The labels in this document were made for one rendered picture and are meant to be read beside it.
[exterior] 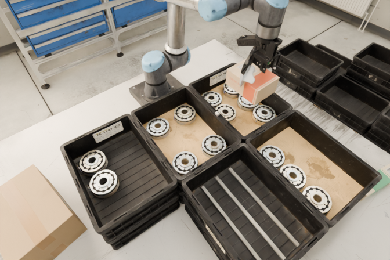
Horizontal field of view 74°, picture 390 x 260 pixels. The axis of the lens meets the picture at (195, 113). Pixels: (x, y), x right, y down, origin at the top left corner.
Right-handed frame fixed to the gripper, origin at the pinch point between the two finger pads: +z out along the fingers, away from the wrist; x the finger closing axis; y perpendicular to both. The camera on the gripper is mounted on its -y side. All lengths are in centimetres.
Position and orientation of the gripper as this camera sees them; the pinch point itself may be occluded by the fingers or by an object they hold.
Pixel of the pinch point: (252, 77)
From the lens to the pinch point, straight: 103.4
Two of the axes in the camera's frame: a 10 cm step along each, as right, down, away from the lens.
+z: 0.0, 6.5, 7.6
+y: 6.2, 5.9, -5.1
